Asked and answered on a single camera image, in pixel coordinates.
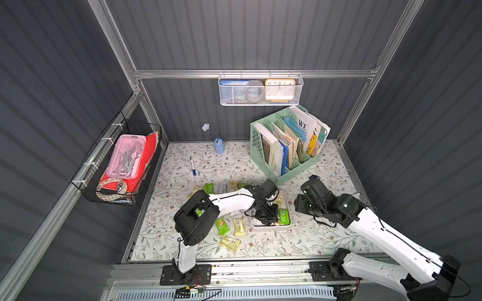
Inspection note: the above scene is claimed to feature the mint green file organizer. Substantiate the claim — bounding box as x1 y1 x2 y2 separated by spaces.
250 105 331 186

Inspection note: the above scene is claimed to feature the blue small bottle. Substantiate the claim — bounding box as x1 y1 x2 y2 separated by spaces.
202 123 225 154

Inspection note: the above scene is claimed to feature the white brown book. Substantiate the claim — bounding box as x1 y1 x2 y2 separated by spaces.
254 122 281 176

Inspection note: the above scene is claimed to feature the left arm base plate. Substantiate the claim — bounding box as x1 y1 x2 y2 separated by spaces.
159 264 212 286

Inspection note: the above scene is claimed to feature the white book WE cover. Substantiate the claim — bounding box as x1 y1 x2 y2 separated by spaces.
289 106 321 156

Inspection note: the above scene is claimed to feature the blue box in basket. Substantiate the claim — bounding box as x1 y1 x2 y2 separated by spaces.
218 79 250 106

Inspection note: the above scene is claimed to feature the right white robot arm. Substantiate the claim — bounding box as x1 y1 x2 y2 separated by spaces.
294 175 461 300

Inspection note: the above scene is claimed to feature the yellow cookie packet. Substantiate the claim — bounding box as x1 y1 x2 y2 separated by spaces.
233 219 247 237
188 185 203 199
230 179 239 192
220 235 240 252

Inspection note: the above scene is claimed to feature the black wire side basket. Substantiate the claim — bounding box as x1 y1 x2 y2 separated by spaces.
72 112 163 206

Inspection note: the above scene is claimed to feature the white storage box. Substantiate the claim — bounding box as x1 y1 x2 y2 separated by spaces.
251 191 291 232

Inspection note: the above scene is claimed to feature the yellow white clock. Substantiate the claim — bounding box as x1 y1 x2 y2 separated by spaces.
264 79 296 101

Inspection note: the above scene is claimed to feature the blue white marker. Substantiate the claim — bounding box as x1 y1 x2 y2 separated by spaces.
190 156 197 176

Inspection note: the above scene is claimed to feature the clear tape roll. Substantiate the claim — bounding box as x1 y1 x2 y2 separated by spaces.
96 178 128 194

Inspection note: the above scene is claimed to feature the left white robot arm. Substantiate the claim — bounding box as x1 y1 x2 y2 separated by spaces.
173 180 279 275

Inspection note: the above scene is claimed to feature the aluminium rail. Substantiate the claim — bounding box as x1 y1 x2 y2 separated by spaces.
108 256 411 290

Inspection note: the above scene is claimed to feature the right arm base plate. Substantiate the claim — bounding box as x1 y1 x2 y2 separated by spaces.
308 261 341 282

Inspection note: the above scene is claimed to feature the pink plastic case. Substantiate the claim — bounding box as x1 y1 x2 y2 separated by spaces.
105 134 147 179

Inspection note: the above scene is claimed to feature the blue folder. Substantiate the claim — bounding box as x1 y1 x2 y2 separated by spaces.
279 141 289 176

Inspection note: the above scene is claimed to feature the white wire wall basket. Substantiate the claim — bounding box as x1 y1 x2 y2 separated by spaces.
218 71 305 106

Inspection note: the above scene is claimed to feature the grey tape roll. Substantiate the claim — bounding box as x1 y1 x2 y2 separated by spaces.
245 80 265 104

